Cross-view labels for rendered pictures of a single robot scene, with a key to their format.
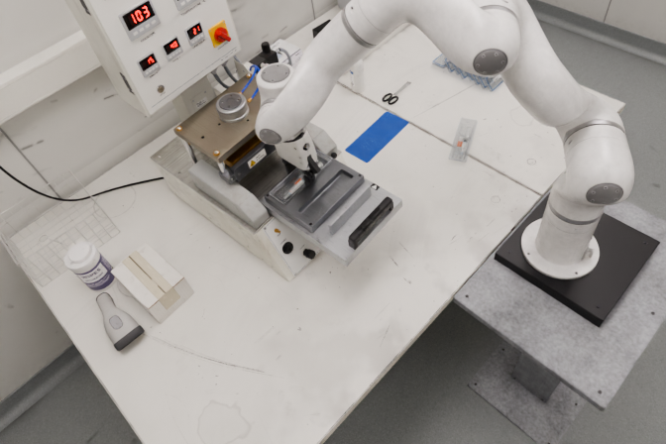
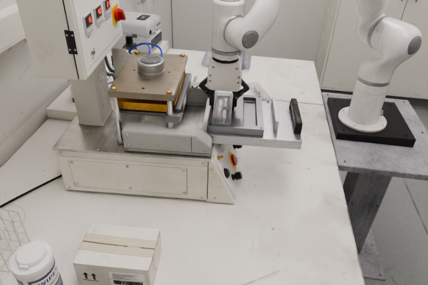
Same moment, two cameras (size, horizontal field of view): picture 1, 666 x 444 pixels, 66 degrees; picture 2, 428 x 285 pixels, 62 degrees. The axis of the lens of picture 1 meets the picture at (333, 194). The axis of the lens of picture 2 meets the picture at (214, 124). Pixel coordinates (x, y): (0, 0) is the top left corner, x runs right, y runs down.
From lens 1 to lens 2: 0.91 m
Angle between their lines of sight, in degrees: 37
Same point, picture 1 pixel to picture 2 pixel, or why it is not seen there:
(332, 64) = not seen: outside the picture
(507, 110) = (265, 76)
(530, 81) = not seen: outside the picture
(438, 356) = not seen: hidden behind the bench
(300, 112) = (274, 11)
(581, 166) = (399, 33)
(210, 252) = (146, 215)
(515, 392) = not seen: hidden behind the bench
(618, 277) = (398, 120)
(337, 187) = (249, 108)
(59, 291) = not seen: outside the picture
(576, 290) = (390, 133)
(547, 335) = (399, 161)
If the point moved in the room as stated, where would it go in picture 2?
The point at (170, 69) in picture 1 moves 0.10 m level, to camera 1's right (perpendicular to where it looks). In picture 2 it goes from (97, 35) to (128, 27)
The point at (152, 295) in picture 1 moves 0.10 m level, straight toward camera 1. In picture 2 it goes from (142, 257) to (183, 264)
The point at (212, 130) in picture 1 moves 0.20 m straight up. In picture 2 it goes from (146, 83) to (140, 11)
